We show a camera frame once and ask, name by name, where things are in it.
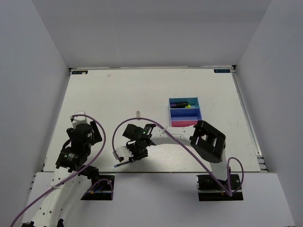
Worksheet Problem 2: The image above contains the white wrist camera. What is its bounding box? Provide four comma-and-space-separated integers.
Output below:
113, 146, 133, 162
70, 111, 88, 129

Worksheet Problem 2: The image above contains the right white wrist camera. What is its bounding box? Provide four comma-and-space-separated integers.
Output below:
113, 146, 133, 162

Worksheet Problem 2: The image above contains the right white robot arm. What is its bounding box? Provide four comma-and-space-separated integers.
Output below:
116, 120, 231, 189

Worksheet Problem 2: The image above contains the blue clear pen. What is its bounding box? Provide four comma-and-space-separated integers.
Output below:
114, 161, 129, 168

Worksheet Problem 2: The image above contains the blue corner label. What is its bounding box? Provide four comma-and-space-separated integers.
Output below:
214, 69, 231, 73
71, 70, 88, 75

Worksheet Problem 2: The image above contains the purple cap black highlighter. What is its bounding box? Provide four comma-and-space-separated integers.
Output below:
170, 102, 188, 108

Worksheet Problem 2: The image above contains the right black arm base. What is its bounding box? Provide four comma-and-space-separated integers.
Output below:
197, 174, 244, 201

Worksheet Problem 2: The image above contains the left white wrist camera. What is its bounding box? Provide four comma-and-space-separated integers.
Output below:
70, 111, 88, 129

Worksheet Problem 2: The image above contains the right blue corner label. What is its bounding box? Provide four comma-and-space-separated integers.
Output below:
214, 69, 231, 73

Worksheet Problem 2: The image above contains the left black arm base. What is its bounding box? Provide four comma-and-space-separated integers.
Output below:
81, 174, 115, 201

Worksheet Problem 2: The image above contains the three-colour compartment box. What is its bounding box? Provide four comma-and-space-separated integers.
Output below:
168, 97, 203, 127

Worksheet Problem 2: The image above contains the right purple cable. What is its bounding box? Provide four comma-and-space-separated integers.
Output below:
111, 117, 244, 197

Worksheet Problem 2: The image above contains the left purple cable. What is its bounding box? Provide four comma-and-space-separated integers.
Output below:
10, 114, 114, 227

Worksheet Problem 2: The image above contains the left blue corner label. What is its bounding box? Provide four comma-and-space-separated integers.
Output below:
71, 70, 88, 75

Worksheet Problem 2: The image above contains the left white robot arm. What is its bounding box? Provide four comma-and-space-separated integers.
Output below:
22, 114, 106, 227

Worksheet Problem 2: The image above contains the purple cable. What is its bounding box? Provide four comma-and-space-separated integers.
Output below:
111, 117, 244, 197
10, 114, 114, 227

